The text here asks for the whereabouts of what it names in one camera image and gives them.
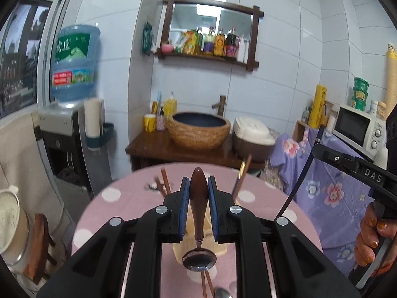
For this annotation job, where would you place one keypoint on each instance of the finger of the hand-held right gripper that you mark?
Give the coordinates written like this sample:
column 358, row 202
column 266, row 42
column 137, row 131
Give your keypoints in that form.
column 336, row 159

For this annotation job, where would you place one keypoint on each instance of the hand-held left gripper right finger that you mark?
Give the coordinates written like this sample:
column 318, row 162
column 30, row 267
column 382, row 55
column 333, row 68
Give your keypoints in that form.
column 213, row 211

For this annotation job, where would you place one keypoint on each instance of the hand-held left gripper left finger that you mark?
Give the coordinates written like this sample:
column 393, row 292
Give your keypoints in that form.
column 185, row 211

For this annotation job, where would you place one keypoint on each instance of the brown wooden chopstick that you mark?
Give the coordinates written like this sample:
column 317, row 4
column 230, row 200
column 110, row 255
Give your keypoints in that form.
column 161, row 187
column 165, row 180

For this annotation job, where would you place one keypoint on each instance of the light wooden chopstick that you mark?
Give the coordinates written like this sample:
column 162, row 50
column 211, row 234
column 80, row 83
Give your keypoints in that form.
column 211, row 285

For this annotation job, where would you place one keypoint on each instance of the person's right hand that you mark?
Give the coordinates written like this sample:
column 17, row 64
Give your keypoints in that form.
column 367, row 242

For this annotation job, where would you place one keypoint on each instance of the white microwave oven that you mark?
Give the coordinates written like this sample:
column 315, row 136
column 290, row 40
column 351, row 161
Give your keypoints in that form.
column 350, row 127

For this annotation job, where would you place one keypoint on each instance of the purple floral cloth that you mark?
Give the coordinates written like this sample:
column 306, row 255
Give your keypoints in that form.
column 325, row 198

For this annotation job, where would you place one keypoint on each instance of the wooden box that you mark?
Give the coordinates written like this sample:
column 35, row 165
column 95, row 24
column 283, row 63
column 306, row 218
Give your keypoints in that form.
column 299, row 132

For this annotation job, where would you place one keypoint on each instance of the yellow wrapped roll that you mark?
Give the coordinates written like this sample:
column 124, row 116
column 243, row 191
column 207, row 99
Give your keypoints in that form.
column 317, row 105

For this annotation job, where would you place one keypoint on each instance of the cream small bottle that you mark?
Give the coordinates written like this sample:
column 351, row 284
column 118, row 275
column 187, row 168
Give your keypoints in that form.
column 373, row 107

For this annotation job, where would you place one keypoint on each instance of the grey patterned cushion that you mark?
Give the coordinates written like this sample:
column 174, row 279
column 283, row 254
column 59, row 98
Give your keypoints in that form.
column 271, row 177

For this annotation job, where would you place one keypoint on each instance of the wooden vanity counter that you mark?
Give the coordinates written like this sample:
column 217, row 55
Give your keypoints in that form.
column 149, row 146

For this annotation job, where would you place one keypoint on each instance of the woven pattern wash basin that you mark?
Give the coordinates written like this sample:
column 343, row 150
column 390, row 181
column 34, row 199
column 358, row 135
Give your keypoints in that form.
column 198, row 136

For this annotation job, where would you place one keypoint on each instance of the brown and white rice cooker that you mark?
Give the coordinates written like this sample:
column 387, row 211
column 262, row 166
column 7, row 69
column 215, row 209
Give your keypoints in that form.
column 251, row 142

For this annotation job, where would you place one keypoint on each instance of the small floral cup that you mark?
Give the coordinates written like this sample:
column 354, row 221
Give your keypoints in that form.
column 160, row 122

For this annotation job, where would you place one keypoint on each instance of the yellow toothbrush cup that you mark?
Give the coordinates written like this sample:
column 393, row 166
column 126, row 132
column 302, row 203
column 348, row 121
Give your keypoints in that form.
column 150, row 123

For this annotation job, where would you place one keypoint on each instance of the tall yellow cup stack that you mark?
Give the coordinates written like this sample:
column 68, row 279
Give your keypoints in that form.
column 391, row 80

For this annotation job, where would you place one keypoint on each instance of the yellow soap pump bottle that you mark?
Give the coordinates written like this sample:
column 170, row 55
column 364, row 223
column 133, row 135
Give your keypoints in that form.
column 170, row 108

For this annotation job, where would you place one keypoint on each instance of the bronze bamboo faucet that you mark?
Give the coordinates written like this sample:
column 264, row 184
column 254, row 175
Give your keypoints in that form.
column 220, row 107

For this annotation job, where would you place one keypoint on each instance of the teal cup holder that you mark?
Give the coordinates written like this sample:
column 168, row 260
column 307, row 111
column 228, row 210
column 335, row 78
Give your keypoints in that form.
column 107, row 133

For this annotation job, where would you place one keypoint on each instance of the blue toothbrush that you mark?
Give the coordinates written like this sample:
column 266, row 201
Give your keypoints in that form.
column 159, row 101

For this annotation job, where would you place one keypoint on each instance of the cream paper cup stack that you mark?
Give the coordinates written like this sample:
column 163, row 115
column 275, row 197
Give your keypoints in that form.
column 93, row 116

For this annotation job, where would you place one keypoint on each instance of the grey water dispenser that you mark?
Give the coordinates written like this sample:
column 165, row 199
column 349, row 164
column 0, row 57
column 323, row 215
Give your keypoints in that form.
column 62, row 149

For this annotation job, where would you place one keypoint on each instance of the white plastic bottle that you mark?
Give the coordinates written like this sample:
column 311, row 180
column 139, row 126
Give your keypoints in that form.
column 244, row 49

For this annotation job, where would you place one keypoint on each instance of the dark wooden stool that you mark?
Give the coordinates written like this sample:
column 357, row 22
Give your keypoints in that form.
column 38, row 245

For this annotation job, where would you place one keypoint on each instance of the dark soy sauce bottle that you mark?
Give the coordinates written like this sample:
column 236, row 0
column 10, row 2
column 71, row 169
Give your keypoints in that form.
column 231, row 45

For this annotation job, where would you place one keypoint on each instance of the orange label bottle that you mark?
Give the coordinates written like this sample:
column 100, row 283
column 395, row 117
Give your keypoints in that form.
column 219, row 45

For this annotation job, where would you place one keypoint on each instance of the pink small bowl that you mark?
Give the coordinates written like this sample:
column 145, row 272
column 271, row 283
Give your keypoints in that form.
column 167, row 47

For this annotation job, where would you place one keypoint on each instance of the green seasoning packet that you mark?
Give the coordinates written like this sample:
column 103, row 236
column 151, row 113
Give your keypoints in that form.
column 180, row 45

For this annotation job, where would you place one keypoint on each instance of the purple label bottle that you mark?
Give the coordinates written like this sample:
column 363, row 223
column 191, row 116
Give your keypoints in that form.
column 209, row 44

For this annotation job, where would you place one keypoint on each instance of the yellow seasoning packet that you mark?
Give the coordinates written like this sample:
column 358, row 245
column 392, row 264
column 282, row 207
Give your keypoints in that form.
column 189, row 42

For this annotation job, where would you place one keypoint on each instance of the beige cloth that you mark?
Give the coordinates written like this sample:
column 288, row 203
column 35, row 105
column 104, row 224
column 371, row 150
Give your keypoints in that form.
column 21, row 155

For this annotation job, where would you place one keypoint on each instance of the cream pot with lid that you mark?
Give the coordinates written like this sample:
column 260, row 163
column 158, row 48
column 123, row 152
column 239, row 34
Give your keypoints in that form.
column 11, row 223

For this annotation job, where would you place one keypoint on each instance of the blue water bottle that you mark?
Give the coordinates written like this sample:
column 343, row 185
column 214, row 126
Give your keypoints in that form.
column 74, row 65

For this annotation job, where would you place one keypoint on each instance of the wooden framed mirror shelf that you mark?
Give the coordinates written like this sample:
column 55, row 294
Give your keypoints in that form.
column 167, row 28

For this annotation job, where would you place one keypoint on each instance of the green wall packet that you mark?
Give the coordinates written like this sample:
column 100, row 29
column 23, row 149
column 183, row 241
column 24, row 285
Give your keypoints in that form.
column 147, row 38

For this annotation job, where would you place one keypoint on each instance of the sliding window frame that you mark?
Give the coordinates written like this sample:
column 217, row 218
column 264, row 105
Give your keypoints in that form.
column 28, row 59

